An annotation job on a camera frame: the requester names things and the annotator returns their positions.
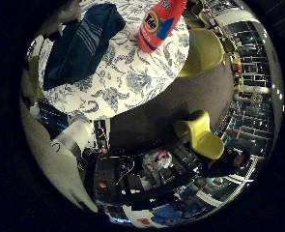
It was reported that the dark blue striped cloth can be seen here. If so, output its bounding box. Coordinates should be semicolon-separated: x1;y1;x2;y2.
43;3;127;92

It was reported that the blue floral white tablecloth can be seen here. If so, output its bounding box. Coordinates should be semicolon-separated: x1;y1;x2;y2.
39;0;191;120

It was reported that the blue bag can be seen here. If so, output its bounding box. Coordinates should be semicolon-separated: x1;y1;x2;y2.
151;204;198;226

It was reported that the person in dark clothes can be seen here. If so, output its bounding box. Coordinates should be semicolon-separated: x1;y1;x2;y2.
201;146;254;178

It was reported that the yellow-green chair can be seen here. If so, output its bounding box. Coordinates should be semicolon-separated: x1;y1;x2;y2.
174;109;226;160
177;27;227;78

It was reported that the black cluttered desk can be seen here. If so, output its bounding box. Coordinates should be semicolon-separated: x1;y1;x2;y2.
93;141;211;211

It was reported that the orange spray bottle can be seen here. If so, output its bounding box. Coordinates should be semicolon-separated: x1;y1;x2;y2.
137;0;188;54

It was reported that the white box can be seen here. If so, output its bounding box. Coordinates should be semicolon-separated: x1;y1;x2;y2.
55;120;95;153

